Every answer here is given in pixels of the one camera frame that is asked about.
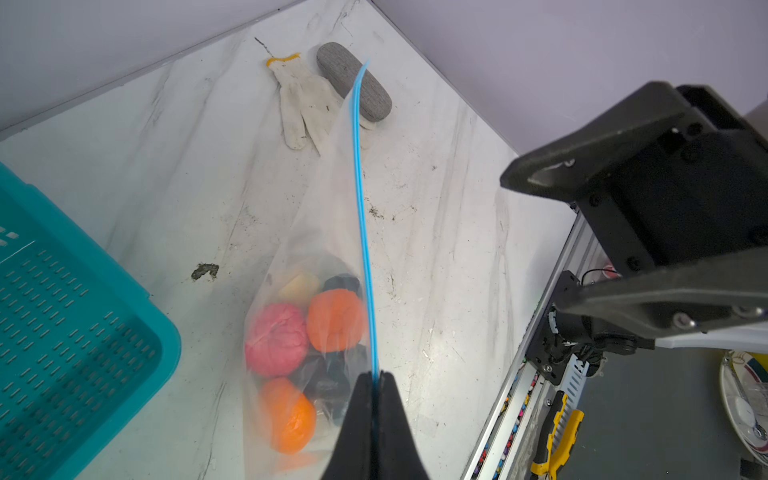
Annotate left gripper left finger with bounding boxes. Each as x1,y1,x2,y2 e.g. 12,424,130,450
321,372,374,480

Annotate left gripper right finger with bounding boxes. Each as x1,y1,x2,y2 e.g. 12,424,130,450
374,371,428,480

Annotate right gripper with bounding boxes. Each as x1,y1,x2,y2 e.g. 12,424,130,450
500,81,767,339

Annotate black toy avocado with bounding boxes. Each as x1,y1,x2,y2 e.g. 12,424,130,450
289,345,369,426

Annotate clear zip bag blue zipper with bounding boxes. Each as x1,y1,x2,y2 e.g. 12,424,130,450
242,55,377,479

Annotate red orange toy fruit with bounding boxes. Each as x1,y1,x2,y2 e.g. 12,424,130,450
307,289,367,353

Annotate pink toy fruit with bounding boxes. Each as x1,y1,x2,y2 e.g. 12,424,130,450
244,303,309,378

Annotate cream toy pear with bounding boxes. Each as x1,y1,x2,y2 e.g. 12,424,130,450
277,273,322,308

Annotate black toy eggplant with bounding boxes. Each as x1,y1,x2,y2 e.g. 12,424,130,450
322,274,362,297

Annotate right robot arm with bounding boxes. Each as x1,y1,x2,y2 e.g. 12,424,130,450
500,81,767,354

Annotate patterned plate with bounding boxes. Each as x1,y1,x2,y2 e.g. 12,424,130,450
719,350,767,467

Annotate teal plastic basket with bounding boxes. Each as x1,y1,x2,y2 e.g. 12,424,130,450
1,169,181,479

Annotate grey oval stone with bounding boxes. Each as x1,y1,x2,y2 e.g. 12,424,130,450
316,42,393,122

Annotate white work glove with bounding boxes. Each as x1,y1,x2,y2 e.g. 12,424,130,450
266,45,346,153

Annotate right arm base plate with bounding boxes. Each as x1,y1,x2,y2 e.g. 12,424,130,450
524,269,640,386

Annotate yellow handled pliers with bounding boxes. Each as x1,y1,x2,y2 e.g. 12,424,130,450
528,390,585,480

